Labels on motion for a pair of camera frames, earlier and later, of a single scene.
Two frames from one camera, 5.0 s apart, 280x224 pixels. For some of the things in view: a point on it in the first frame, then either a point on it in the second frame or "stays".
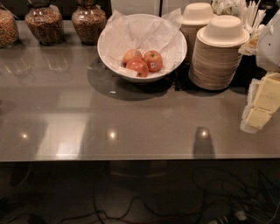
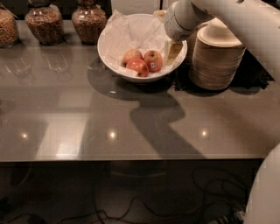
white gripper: [269, 48] → [176, 25]
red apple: [154, 59] stays
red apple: [140, 66] stays
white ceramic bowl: [143, 32] stays
